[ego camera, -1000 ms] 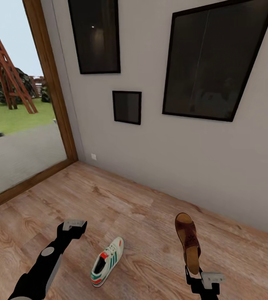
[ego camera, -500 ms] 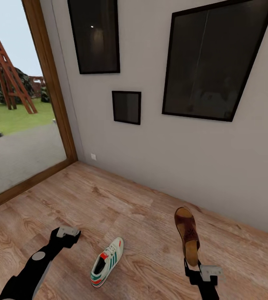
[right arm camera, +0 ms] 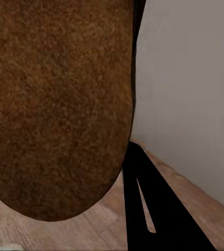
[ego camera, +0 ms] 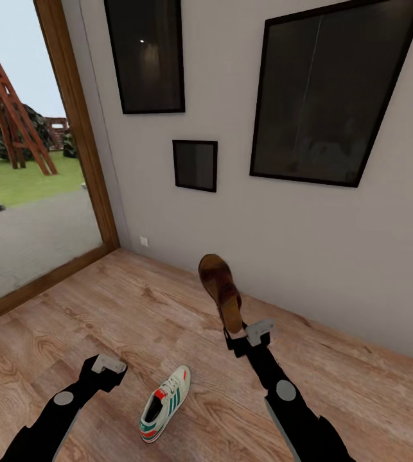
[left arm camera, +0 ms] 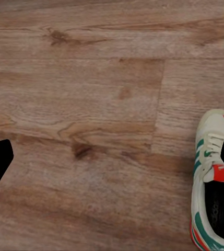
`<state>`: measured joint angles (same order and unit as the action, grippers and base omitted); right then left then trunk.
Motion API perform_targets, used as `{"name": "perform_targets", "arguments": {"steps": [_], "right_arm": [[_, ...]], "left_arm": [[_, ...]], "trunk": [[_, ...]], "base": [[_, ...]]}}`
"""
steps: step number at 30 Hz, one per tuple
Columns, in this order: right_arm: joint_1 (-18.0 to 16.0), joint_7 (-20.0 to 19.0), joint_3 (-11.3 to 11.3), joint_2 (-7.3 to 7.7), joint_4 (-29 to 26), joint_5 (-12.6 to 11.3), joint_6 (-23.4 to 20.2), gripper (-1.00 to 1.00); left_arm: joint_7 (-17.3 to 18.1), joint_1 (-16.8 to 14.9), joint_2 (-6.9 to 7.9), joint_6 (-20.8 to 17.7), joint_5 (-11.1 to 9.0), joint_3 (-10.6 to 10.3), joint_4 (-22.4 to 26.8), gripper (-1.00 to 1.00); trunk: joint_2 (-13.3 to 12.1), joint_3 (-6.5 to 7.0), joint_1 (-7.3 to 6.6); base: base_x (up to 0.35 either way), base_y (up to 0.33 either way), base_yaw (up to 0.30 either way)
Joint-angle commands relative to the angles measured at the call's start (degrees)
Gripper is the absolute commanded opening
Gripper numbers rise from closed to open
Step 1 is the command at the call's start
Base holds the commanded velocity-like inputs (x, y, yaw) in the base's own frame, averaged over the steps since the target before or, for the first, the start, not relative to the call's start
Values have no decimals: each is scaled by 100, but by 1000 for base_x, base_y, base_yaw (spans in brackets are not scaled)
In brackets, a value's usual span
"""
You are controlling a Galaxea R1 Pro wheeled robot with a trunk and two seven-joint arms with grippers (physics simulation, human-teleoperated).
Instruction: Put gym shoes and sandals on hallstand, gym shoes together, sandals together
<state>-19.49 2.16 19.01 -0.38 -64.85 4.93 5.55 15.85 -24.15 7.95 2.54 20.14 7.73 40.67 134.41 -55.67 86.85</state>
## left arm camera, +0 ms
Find gym shoe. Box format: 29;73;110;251
190;109;224;251

